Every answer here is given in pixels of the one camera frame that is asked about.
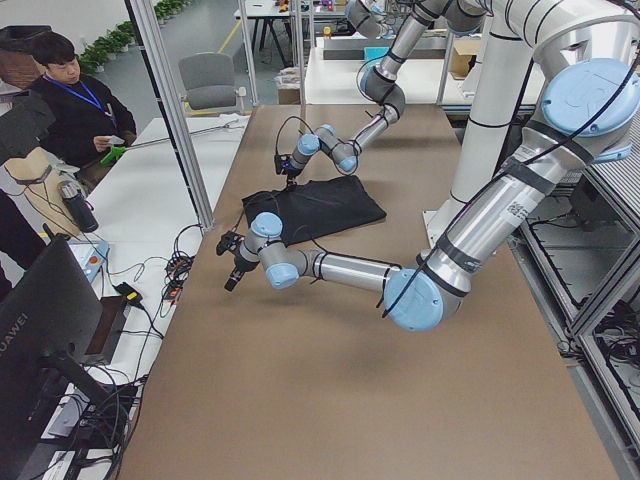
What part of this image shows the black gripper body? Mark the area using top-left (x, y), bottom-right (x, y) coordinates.
top-left (216, 230), bottom-right (259, 275)
top-left (274, 154), bottom-right (305, 188)

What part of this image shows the black t-shirt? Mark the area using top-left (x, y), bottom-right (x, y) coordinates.
top-left (242, 176), bottom-right (386, 246)

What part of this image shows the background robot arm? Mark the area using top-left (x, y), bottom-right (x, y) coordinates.
top-left (345, 0), bottom-right (396, 39)

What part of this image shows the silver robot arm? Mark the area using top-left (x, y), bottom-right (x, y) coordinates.
top-left (274, 1), bottom-right (486, 187)
top-left (216, 1), bottom-right (639, 331)

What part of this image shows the grey office chair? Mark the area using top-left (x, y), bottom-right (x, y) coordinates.
top-left (178, 52), bottom-right (246, 114)

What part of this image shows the blue teach pendant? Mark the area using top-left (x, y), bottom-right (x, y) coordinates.
top-left (68, 240), bottom-right (110, 283)

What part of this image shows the teal plastic bin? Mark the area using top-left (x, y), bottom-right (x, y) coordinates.
top-left (363, 46), bottom-right (390, 63)

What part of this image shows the green-tipped grabber stick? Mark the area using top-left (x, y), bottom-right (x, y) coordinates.
top-left (100, 122), bottom-right (238, 166)

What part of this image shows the black water bottle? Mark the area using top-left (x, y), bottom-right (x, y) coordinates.
top-left (58, 181), bottom-right (99, 233)

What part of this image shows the seated person in black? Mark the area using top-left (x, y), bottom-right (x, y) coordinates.
top-left (28, 31), bottom-right (137, 185)

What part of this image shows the black computer monitor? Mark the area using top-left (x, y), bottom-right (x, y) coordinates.
top-left (1, 235), bottom-right (120, 479)

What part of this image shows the cardboard box with packaging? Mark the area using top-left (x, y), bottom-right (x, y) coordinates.
top-left (449, 38), bottom-right (481, 80)

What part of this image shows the aluminium cage frame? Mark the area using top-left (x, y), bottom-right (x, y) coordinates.
top-left (124, 0), bottom-right (214, 232)

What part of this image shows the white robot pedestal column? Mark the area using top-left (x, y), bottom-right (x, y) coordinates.
top-left (425, 1), bottom-right (532, 247)

